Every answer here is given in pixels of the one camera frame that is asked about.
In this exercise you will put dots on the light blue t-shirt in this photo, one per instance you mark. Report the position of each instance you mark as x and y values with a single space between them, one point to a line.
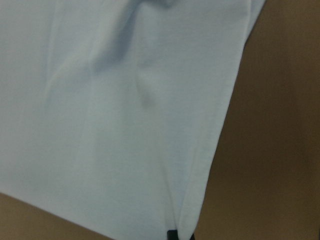
111 110

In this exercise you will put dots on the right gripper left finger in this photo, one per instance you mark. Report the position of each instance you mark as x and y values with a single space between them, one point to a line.
172 234

